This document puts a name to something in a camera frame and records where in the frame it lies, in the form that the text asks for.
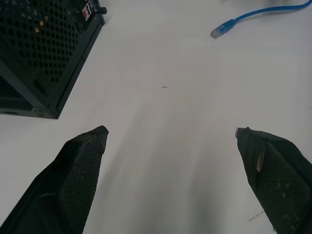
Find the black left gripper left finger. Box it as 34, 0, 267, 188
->
0, 125, 109, 234

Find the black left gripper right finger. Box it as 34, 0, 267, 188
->
234, 126, 312, 234

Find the black perforated computer case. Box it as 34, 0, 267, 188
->
0, 0, 108, 120

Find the blue ethernet cable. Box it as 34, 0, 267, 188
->
210, 0, 312, 39

